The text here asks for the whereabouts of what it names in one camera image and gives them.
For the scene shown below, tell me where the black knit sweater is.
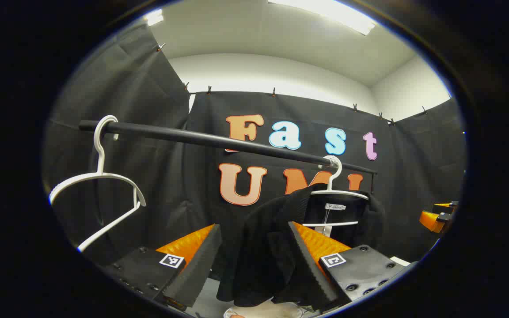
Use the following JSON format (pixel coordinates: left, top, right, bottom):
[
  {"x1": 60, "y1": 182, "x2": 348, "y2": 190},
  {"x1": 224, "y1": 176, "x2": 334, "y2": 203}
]
[{"x1": 216, "y1": 182, "x2": 387, "y2": 308}]

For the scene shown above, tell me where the black backdrop cloth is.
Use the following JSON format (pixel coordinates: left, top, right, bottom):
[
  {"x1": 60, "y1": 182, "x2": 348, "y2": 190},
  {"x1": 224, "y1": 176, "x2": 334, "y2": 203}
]
[{"x1": 42, "y1": 22, "x2": 467, "y2": 265}]

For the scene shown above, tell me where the white plastic hanger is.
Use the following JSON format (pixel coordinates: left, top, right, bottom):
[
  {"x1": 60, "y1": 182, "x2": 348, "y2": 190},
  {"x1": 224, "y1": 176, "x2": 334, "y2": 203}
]
[
  {"x1": 302, "y1": 155, "x2": 370, "y2": 228},
  {"x1": 49, "y1": 115, "x2": 147, "y2": 253}
]

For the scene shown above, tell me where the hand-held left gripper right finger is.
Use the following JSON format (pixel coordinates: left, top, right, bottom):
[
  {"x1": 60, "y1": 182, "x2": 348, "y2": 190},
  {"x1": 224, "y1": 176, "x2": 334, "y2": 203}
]
[{"x1": 287, "y1": 221, "x2": 416, "y2": 312}]

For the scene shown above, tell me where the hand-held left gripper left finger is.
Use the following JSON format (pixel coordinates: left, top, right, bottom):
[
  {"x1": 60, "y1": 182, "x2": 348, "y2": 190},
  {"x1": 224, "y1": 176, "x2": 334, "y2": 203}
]
[{"x1": 98, "y1": 223, "x2": 223, "y2": 310}]

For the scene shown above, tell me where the black clothes rack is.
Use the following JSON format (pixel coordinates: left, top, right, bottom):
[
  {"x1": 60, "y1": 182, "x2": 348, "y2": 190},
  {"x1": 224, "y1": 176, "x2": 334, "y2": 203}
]
[{"x1": 79, "y1": 120, "x2": 378, "y2": 175}]

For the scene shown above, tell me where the ceiling light panel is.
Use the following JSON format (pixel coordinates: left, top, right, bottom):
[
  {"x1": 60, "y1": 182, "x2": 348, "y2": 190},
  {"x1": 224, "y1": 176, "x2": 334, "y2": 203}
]
[
  {"x1": 268, "y1": 0, "x2": 376, "y2": 36},
  {"x1": 144, "y1": 9, "x2": 164, "y2": 26}
]

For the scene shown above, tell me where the white laundry hamper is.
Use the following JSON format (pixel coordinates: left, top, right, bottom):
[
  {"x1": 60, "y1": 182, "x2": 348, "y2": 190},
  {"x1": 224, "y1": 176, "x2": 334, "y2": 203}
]
[{"x1": 224, "y1": 302, "x2": 304, "y2": 318}]

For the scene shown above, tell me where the row of small black clips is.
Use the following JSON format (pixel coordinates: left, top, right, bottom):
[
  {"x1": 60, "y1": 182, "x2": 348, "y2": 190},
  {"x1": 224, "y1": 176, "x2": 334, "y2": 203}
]
[{"x1": 156, "y1": 42, "x2": 428, "y2": 125}]

